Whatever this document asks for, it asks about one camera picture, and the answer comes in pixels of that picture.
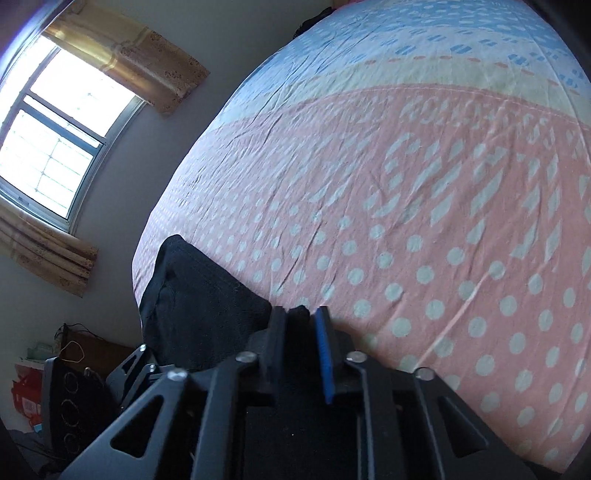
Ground black pants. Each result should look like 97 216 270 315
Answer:
139 235 315 372

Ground dark clothing beside bed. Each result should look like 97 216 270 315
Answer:
293 7 335 39

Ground red bag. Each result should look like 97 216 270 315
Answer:
11 364 43 430

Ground polka dot bed cover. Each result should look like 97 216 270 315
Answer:
132 1 590 472

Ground side window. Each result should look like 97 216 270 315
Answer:
1 37 143 232

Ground yellow side curtain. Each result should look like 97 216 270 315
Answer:
43 1 209 116

